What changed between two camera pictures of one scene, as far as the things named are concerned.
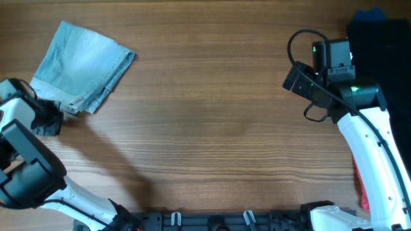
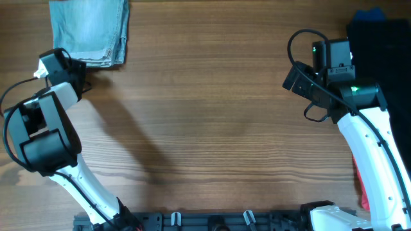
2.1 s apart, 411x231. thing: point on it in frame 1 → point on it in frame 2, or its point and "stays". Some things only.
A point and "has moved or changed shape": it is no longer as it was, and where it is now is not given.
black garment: [383, 54] stays
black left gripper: [49, 119] → [78, 76]
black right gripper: [297, 81] stays
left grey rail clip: [178, 218] stays
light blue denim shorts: [81, 68] has moved or changed shape
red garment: [364, 196] stays
